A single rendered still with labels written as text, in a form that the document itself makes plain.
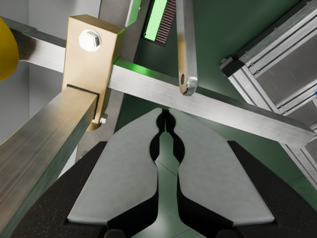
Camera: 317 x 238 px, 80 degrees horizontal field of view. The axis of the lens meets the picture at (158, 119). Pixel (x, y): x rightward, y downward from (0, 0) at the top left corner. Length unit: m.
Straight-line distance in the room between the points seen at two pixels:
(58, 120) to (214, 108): 0.18
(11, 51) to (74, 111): 0.08
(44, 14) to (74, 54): 0.29
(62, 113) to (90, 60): 0.07
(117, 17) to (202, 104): 0.22
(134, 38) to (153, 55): 0.72
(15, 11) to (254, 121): 0.46
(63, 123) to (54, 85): 0.37
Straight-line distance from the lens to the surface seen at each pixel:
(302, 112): 1.22
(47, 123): 0.18
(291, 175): 1.88
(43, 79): 0.56
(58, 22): 0.50
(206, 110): 0.25
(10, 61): 0.24
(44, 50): 0.26
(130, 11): 0.27
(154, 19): 0.37
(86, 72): 0.23
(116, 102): 0.42
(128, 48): 0.38
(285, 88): 1.10
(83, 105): 0.21
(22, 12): 0.51
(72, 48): 0.23
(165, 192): 1.75
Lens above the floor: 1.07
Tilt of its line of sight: 59 degrees down
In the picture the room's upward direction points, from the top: 178 degrees counter-clockwise
